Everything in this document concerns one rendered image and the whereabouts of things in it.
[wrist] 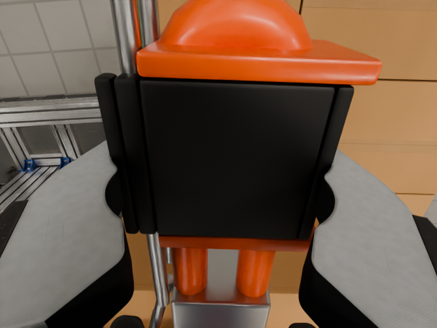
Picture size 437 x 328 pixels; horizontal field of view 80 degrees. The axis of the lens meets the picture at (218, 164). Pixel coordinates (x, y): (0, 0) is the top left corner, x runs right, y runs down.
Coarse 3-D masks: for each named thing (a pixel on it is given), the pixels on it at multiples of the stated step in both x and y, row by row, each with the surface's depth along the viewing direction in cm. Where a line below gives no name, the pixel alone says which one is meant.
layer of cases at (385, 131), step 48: (288, 0) 65; (336, 0) 65; (384, 0) 65; (432, 0) 65; (384, 48) 70; (432, 48) 70; (384, 96) 77; (432, 96) 77; (384, 144) 85; (432, 144) 85; (432, 192) 95
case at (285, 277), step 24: (144, 240) 48; (144, 264) 43; (168, 264) 44; (288, 264) 44; (144, 288) 40; (288, 288) 40; (120, 312) 43; (144, 312) 43; (168, 312) 42; (288, 312) 42
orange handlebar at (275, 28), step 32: (192, 0) 9; (224, 0) 8; (256, 0) 8; (192, 32) 9; (224, 32) 9; (256, 32) 9; (288, 32) 9; (192, 256) 14; (256, 256) 14; (192, 288) 16; (256, 288) 16
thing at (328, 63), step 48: (144, 48) 8; (192, 48) 8; (240, 48) 9; (336, 48) 9; (144, 96) 8; (192, 96) 8; (240, 96) 8; (288, 96) 8; (336, 96) 8; (192, 144) 9; (240, 144) 9; (288, 144) 9; (336, 144) 9; (192, 192) 10; (240, 192) 10; (288, 192) 10; (192, 240) 12; (240, 240) 12; (288, 240) 12
